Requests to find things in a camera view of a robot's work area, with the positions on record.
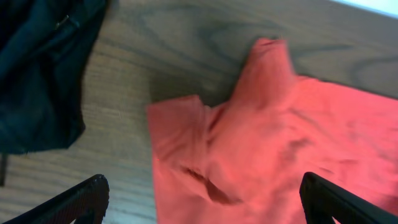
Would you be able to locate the orange red t-shirt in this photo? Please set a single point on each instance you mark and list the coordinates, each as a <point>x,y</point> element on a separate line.
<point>243,161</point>

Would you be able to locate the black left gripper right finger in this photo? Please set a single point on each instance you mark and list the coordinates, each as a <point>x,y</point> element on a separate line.
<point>326,203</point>

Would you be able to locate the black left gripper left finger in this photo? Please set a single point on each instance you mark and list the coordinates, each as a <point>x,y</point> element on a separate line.
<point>84,203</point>

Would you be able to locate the folded black shirt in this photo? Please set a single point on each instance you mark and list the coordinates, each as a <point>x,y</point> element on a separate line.
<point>45,45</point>

